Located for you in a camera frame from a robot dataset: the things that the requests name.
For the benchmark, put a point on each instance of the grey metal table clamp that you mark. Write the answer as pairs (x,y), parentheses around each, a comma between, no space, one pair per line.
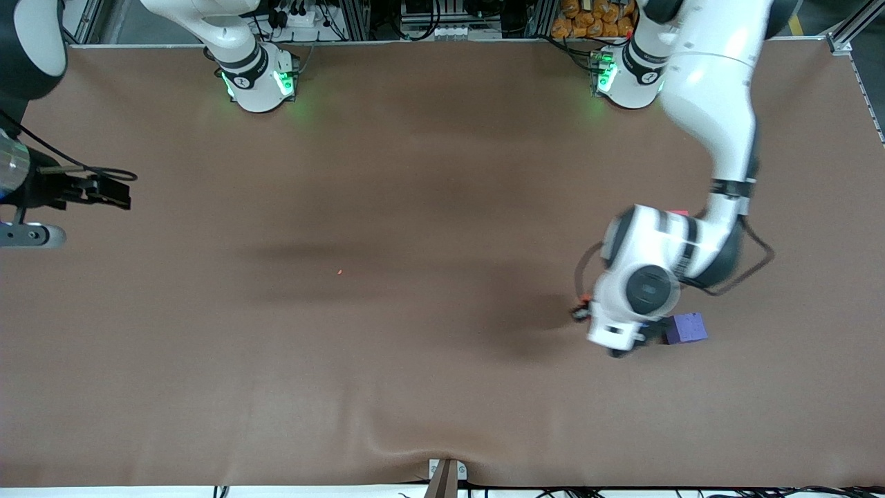
(446,477)

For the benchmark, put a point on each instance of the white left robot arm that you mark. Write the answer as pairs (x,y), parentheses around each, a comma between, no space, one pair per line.
(712,104)

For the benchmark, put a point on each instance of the brown table cloth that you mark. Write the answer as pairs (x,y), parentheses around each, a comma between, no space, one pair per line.
(415,173)

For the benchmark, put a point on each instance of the purple foam block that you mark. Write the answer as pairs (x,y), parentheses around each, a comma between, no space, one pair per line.
(688,328)

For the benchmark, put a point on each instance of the white power strip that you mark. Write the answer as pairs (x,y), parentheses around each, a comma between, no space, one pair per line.
(301,17)

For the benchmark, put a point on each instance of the aluminium frame profile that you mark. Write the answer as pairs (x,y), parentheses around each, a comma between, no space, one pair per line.
(861,24)

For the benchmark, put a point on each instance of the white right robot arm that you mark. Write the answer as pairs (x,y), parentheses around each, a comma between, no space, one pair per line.
(256,86)

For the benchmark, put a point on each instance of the pile of orange packets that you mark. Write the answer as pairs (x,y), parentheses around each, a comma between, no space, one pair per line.
(588,21)

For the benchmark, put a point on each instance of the white terminal block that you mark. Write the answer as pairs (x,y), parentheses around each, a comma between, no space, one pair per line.
(463,32)

